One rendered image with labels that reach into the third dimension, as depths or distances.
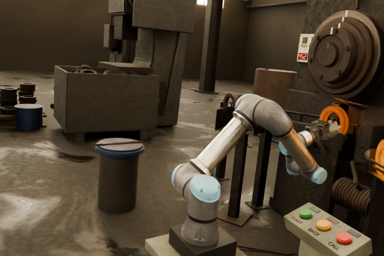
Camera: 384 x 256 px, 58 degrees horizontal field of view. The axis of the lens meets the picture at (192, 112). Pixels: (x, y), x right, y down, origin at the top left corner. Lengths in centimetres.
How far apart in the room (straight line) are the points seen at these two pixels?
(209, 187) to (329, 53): 100
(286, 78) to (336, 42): 294
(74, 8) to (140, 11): 747
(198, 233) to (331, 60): 111
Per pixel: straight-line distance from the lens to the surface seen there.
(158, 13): 420
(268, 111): 142
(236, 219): 242
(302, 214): 120
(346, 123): 202
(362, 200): 177
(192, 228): 139
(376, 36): 191
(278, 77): 482
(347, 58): 189
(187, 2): 441
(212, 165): 146
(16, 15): 1138
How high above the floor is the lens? 109
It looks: 10 degrees down
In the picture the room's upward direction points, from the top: 5 degrees clockwise
